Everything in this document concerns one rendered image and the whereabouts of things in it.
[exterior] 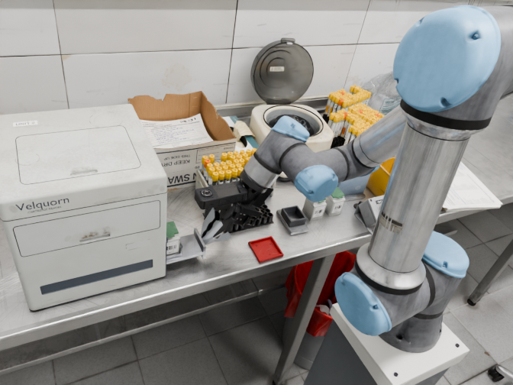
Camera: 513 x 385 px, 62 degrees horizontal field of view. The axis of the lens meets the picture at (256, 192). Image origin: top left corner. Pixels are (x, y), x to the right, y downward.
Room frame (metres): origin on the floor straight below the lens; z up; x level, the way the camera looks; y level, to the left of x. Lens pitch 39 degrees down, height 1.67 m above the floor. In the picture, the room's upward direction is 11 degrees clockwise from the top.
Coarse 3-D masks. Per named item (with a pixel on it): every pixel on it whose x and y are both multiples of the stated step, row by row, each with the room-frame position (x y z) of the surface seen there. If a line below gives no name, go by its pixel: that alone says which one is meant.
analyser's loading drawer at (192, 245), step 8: (184, 240) 0.70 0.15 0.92; (192, 240) 0.70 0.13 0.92; (200, 240) 0.69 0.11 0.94; (184, 248) 0.67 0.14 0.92; (192, 248) 0.68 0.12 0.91; (200, 248) 0.68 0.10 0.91; (168, 256) 0.63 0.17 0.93; (176, 256) 0.64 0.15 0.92; (184, 256) 0.65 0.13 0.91; (192, 256) 0.65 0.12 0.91
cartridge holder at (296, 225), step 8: (288, 208) 0.89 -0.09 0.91; (296, 208) 0.90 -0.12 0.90; (280, 216) 0.88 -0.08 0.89; (288, 216) 0.86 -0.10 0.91; (296, 216) 0.89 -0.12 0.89; (304, 216) 0.87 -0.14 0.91; (288, 224) 0.85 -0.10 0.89; (296, 224) 0.85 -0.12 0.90; (304, 224) 0.86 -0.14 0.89; (296, 232) 0.83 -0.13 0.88
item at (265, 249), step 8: (256, 240) 0.77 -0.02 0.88; (264, 240) 0.79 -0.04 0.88; (272, 240) 0.79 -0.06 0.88; (256, 248) 0.75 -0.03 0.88; (264, 248) 0.76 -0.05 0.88; (272, 248) 0.76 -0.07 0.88; (256, 256) 0.72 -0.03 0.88; (264, 256) 0.73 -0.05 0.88; (272, 256) 0.73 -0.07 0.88; (280, 256) 0.74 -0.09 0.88
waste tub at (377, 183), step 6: (384, 162) 1.13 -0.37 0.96; (390, 162) 1.15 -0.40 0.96; (384, 168) 1.14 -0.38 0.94; (390, 168) 1.15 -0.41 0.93; (372, 174) 1.11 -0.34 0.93; (378, 174) 1.09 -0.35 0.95; (384, 174) 1.07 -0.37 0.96; (372, 180) 1.10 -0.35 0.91; (378, 180) 1.08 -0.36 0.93; (384, 180) 1.06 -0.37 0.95; (366, 186) 1.11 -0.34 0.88; (372, 186) 1.09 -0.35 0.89; (378, 186) 1.07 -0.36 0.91; (384, 186) 1.05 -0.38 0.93; (372, 192) 1.08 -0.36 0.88; (378, 192) 1.06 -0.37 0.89; (384, 192) 1.05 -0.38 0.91
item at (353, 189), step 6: (348, 180) 1.03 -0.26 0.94; (354, 180) 1.04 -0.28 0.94; (360, 180) 1.05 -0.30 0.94; (366, 180) 1.06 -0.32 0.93; (342, 186) 1.02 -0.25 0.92; (348, 186) 1.03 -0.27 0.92; (354, 186) 1.04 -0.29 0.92; (360, 186) 1.05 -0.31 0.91; (348, 192) 1.04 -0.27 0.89; (354, 192) 1.05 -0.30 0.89; (360, 192) 1.06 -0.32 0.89; (348, 198) 1.02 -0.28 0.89; (354, 198) 1.03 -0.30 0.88; (360, 198) 1.04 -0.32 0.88
